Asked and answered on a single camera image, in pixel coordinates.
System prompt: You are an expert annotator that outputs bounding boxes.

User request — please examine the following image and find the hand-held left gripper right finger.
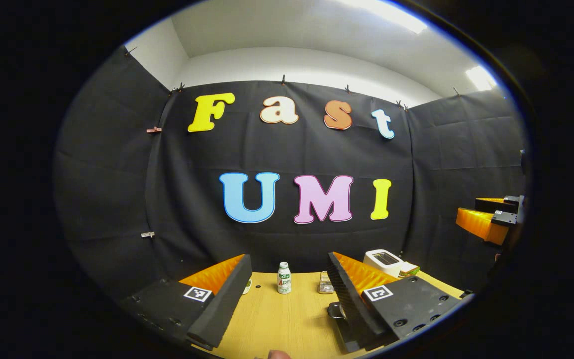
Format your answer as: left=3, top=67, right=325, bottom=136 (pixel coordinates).
left=327, top=251, right=465, bottom=354

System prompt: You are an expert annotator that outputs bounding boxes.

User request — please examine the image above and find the long ceiling light panel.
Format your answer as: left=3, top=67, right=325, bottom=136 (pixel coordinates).
left=336, top=0, right=428, bottom=35

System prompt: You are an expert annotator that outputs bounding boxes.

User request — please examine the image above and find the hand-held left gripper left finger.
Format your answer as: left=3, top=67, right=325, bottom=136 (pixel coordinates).
left=119, top=254, right=253, bottom=351

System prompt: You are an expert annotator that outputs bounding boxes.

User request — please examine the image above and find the black backdrop cloth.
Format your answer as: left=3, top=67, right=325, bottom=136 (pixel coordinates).
left=53, top=45, right=528, bottom=301

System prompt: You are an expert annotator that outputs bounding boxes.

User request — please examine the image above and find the small white drink bottle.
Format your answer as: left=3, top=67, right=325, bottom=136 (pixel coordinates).
left=277, top=261, right=292, bottom=295

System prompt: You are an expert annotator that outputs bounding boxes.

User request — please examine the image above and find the small ceiling light panel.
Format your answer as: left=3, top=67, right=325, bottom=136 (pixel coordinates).
left=465, top=65, right=498, bottom=92

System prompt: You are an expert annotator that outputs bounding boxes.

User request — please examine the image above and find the white toaster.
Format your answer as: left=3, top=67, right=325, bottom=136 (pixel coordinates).
left=363, top=249, right=408, bottom=279

